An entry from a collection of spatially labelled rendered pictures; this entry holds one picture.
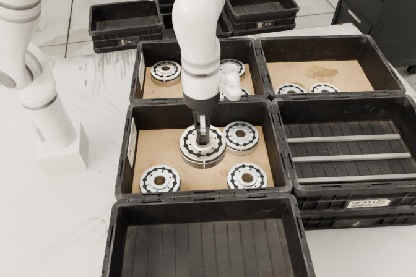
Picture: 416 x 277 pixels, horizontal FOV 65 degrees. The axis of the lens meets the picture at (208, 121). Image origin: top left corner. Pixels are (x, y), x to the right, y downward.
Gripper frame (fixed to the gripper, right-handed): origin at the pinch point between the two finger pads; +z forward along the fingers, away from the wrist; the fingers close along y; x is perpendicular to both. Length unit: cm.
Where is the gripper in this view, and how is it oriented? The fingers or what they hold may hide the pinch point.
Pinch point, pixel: (202, 132)
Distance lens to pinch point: 74.8
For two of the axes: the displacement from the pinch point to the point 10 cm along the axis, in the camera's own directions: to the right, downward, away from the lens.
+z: 0.0, 6.7, 7.4
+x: 10.0, -0.3, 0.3
